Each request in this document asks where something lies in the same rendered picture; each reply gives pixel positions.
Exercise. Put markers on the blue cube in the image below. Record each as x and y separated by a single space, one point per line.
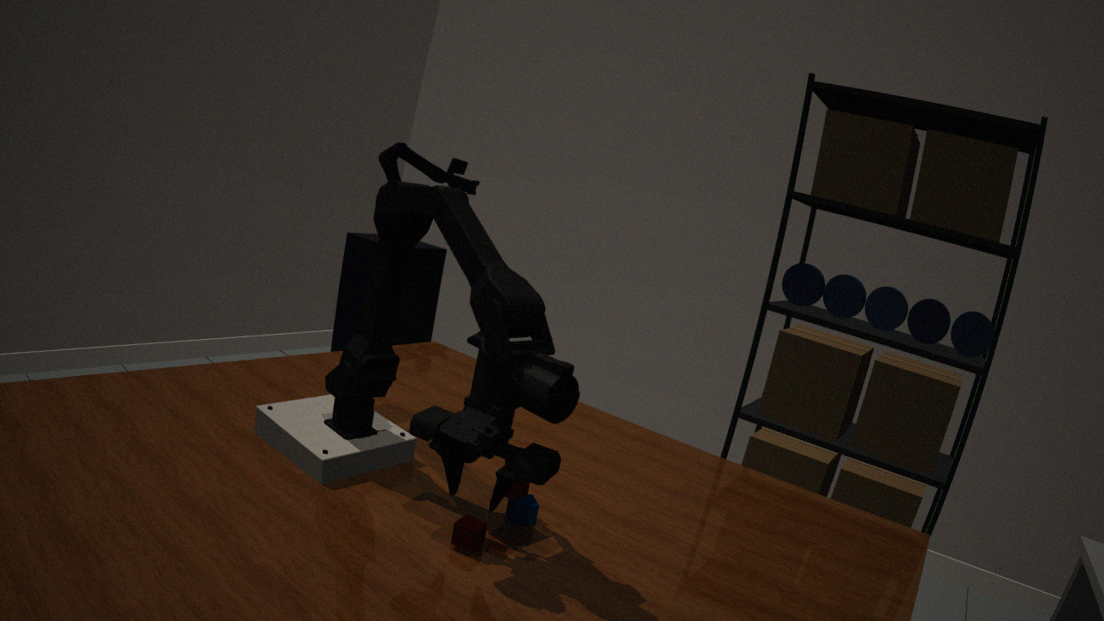
522 512

